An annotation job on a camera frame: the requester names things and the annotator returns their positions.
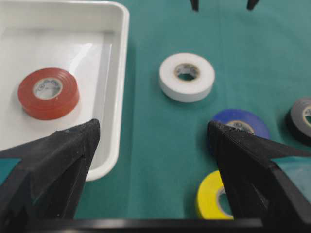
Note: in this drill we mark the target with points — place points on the black tape roll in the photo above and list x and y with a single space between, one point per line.
298 120

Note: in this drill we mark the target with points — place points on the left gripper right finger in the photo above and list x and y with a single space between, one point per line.
255 185

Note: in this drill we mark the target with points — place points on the white plastic tray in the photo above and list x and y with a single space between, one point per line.
86 38

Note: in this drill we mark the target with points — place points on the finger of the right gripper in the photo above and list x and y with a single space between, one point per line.
195 5
251 4

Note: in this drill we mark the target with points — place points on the blue tape roll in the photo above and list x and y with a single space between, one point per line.
242 120

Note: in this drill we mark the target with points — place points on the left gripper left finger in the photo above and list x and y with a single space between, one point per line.
49 177

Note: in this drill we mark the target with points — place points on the yellow tape roll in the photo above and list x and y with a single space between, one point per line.
207 198

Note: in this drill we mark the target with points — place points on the red tape roll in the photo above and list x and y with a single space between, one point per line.
48 93

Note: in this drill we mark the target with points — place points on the white tape roll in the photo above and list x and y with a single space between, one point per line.
186 77

